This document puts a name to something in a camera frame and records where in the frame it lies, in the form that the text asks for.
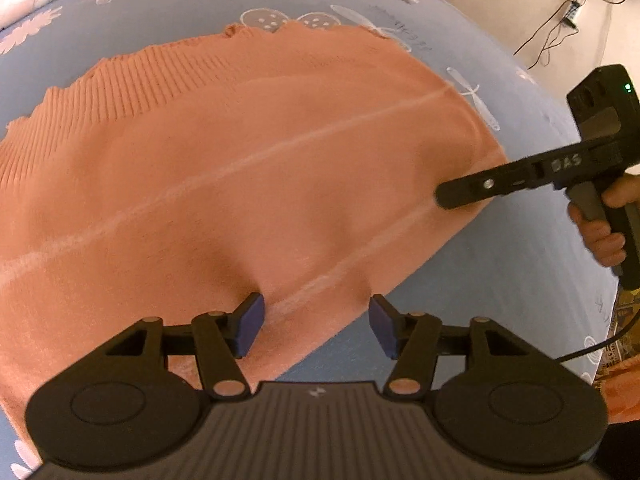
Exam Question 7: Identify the patterned floor mat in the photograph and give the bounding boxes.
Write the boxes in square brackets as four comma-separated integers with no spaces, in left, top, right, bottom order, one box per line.
[602,280,640,386]

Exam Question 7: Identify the orange knit sweater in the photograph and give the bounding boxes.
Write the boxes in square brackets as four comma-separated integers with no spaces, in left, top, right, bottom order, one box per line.
[0,22,509,417]

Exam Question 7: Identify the blue floral bed sheet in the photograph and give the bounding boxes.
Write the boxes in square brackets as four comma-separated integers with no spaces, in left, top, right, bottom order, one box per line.
[0,0,627,480]

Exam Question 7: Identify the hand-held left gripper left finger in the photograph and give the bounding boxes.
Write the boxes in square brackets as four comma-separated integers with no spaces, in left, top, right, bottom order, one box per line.
[104,292,266,403]

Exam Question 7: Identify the person's right hand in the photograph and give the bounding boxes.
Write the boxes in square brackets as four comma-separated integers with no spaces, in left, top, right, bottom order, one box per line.
[567,173,640,277]

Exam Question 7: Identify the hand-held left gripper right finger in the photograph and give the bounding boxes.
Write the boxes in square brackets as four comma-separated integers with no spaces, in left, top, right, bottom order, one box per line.
[369,294,532,403]

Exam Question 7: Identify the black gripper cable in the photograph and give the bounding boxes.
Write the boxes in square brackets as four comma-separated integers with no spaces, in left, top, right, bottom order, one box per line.
[554,304,640,364]

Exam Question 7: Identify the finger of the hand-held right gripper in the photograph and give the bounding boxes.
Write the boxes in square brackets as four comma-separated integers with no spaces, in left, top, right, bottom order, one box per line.
[434,159,544,212]

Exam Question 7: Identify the white power strip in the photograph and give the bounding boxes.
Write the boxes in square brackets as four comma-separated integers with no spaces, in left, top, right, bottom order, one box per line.
[561,0,584,29]

